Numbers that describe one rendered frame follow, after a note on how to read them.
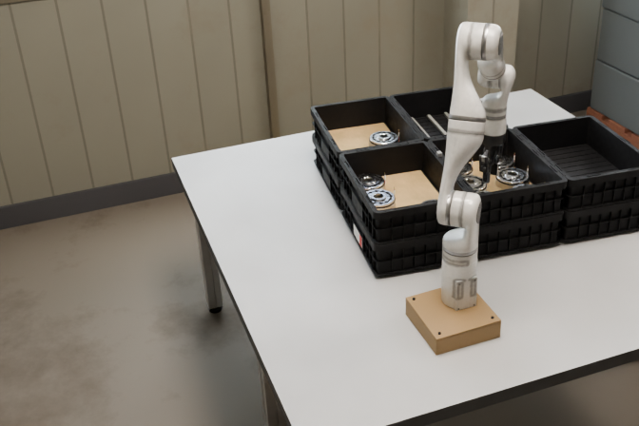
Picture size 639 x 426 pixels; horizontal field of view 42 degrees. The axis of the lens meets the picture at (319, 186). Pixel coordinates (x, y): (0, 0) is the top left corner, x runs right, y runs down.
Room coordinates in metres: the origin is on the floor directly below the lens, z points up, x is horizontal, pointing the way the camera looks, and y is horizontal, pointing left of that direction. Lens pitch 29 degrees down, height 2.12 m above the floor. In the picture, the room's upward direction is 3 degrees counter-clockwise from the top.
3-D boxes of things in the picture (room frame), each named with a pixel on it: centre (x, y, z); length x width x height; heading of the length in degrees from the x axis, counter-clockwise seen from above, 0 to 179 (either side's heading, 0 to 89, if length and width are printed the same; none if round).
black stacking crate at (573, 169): (2.33, -0.84, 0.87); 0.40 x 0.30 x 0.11; 12
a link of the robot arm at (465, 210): (1.79, -0.36, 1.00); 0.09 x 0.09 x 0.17; 67
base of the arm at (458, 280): (1.79, -0.36, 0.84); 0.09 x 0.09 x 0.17; 16
